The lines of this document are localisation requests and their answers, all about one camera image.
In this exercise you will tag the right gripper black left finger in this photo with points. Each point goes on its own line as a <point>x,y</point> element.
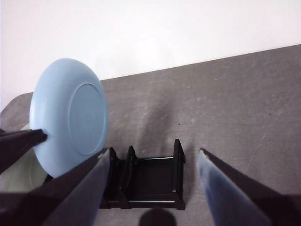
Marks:
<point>70,202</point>

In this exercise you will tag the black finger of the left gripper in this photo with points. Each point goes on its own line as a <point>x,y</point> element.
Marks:
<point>16,146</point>

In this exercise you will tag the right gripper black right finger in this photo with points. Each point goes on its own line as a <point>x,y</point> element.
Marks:
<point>235,197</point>

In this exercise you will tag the pale green round plate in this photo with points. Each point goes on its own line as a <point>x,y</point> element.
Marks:
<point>21,174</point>

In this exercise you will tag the blue round plate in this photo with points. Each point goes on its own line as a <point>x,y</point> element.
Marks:
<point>87,117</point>

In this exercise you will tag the black plastic plate rack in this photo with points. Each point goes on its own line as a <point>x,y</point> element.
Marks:
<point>152,179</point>

